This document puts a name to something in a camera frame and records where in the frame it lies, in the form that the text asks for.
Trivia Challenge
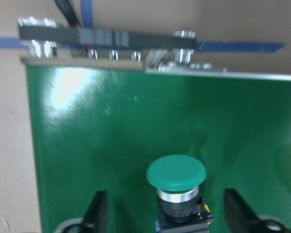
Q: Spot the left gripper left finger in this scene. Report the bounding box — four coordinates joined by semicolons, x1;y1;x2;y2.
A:
81;191;109;233

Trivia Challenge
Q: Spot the green conveyor belt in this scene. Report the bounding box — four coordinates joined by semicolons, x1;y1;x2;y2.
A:
16;17;291;233

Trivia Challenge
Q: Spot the red black conveyor cable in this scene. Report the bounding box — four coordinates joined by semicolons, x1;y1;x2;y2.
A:
53;0;93;53

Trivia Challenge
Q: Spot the green push button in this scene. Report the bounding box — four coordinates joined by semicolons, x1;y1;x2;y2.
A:
146;154;213;233

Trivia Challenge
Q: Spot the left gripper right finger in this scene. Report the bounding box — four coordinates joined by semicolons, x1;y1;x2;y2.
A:
224;188;259;233

